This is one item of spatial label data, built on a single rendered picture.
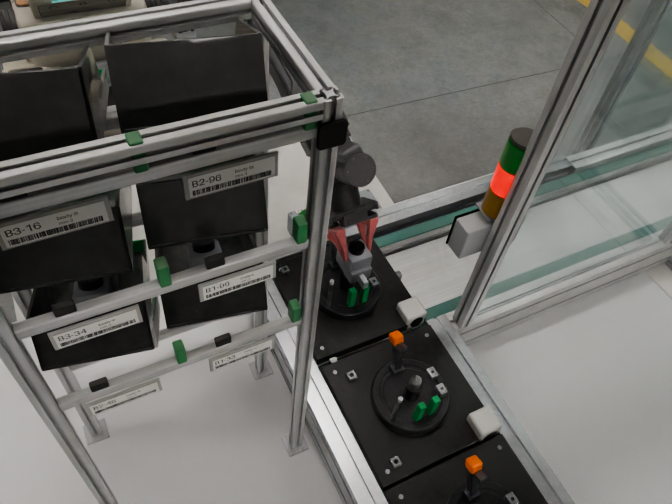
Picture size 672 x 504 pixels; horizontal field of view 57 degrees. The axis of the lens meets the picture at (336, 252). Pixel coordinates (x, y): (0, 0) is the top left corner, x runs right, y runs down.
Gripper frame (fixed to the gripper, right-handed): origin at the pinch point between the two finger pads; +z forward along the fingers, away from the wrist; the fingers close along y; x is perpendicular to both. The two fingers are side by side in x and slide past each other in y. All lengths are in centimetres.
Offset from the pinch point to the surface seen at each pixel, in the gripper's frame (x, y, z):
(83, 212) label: -47, -42, -29
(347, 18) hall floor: 253, 131, -45
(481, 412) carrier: -20.6, 8.7, 28.4
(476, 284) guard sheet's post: -12.5, 16.8, 8.9
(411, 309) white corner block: -1.5, 8.5, 14.5
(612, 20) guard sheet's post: -44, 19, -33
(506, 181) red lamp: -24.8, 16.6, -12.3
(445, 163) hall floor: 149, 117, 29
